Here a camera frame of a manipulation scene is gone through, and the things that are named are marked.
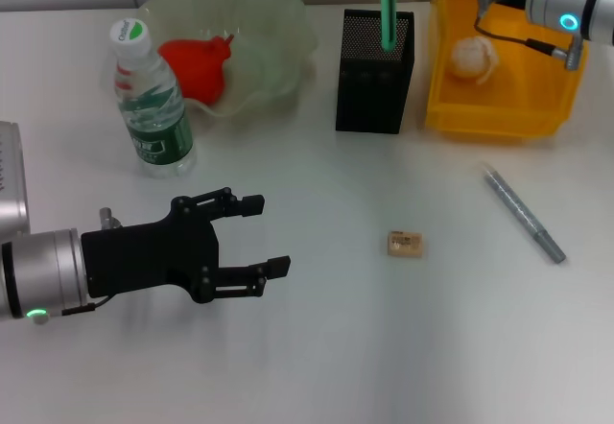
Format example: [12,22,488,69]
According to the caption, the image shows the right gripper cable with plug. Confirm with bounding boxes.
[473,0,587,72]

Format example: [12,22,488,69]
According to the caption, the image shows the red orange toy fruit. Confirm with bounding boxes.
[157,33,237,105]

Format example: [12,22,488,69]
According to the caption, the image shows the green utility knife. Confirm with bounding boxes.
[377,0,399,56]

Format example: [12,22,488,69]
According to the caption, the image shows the grey marker pen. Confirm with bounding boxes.
[481,161,568,265]

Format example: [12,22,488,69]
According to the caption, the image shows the gripper cable with plug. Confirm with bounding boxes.
[60,205,122,318]
[473,0,587,72]

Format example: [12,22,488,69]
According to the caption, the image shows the small tan eraser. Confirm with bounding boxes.
[384,231,425,259]

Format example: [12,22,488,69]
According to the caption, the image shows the white paper ball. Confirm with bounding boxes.
[449,35,502,85]

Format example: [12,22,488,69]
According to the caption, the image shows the clear green-label water bottle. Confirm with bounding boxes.
[108,17,199,180]

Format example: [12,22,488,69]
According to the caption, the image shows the black mesh pen holder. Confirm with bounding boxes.
[334,9,416,135]

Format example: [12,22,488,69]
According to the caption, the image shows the green glass fruit plate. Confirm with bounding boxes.
[136,0,320,119]

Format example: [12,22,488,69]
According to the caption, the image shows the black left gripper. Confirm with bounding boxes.
[80,186,294,305]

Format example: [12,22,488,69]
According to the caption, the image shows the left gripper cable with plug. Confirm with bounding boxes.
[60,205,122,318]

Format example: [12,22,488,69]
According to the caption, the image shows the yellow plastic bin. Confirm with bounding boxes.
[424,0,589,140]

